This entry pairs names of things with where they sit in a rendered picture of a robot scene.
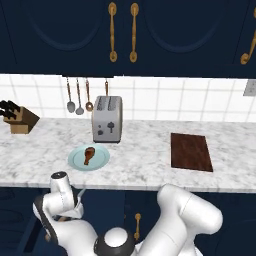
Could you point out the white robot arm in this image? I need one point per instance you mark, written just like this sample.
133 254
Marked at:
186 216

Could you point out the dark brown cutting board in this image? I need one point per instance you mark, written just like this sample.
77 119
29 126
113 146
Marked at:
190 152

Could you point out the brown meat drumstick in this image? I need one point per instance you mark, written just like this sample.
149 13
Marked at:
89 154

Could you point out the navy base cupboard door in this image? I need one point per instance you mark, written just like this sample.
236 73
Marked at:
238 223
146 203
13 216

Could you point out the wooden knife block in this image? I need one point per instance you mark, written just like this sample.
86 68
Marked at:
21 120

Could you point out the silver toaster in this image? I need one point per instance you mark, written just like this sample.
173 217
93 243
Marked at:
107 125

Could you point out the grey hanging spoon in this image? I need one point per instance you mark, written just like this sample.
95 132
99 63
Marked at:
79 109
70 105

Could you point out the grey wall socket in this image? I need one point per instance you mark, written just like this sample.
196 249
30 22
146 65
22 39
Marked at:
250 87

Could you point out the navy wall cupboard door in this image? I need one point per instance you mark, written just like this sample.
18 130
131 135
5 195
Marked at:
253 70
60 33
186 33

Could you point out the wooden hanging spoon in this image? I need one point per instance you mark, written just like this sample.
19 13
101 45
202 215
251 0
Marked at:
88 105

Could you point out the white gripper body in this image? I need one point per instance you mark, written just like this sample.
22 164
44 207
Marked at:
74 210

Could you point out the light blue plate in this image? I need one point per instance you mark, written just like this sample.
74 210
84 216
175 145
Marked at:
100 160

